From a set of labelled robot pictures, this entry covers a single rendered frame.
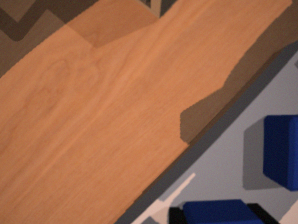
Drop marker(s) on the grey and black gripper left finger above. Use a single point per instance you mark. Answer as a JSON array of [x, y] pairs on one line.
[[176, 216]]

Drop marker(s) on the blue block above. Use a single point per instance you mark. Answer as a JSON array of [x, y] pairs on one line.
[[280, 154], [220, 212]]

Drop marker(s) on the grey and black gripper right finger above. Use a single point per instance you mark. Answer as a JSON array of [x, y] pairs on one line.
[[265, 217]]

